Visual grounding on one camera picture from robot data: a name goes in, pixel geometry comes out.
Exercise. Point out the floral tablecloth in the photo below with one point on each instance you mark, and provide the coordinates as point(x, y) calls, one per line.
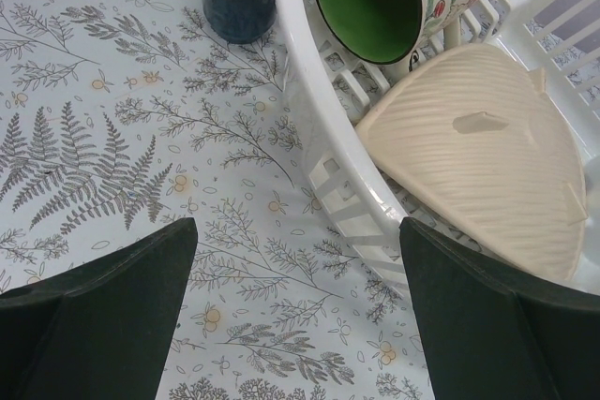
point(121, 116)

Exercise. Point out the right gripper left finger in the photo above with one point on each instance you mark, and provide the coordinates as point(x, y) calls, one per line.
point(101, 330)

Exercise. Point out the cream leaf-shaped dish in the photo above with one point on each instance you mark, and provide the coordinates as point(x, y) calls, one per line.
point(473, 134)

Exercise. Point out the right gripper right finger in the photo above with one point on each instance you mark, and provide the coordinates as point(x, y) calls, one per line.
point(491, 331)

